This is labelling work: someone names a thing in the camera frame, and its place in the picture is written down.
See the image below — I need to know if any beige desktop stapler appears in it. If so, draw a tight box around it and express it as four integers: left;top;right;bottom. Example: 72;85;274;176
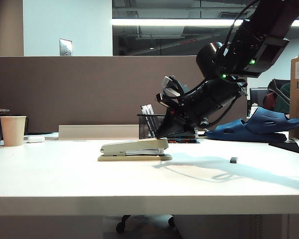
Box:
97;137;173;162

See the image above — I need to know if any silver metal bar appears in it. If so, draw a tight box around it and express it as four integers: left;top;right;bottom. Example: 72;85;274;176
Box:
271;79;290;104

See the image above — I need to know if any beige cable tray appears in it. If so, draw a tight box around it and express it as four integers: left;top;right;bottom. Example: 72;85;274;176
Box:
57;124;140;141

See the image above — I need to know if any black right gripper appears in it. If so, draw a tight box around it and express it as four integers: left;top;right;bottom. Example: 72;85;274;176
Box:
155;86;211;139

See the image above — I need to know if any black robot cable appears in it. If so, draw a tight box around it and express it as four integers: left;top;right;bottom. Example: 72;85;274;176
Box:
201;94;242;130

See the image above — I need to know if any beige paper cup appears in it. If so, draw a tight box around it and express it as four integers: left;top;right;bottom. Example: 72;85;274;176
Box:
0;116;27;147

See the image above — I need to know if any black mesh pen holder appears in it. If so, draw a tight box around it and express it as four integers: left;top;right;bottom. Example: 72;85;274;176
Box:
136;114;166;139

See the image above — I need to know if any blue foam slipper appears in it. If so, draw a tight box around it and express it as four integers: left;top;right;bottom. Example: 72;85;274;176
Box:
204;119;285;143
244;107;299;135

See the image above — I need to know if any metal wall switch plate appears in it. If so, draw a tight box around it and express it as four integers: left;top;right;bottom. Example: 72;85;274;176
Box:
59;38;73;57

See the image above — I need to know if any brown desk divider panel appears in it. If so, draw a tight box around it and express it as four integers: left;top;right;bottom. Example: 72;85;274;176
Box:
0;55;248;136

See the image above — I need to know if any black desk mat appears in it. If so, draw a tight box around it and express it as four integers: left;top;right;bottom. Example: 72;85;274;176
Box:
268;138;299;157

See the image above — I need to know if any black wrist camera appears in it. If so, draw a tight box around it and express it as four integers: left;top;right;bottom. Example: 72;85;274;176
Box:
155;75;189;108

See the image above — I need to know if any black computer monitor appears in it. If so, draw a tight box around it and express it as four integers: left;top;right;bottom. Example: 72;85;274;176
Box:
249;87;272;108

